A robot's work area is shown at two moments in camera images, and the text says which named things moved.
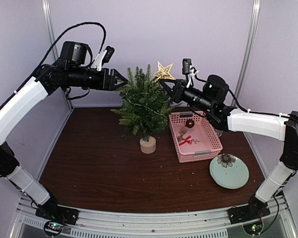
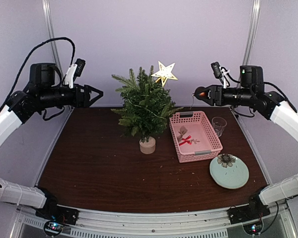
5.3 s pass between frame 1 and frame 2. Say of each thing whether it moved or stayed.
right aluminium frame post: stayed
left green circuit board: stayed
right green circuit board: stayed
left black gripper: moved
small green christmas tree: stayed
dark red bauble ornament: moved
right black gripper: moved
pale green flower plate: stayed
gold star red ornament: stayed
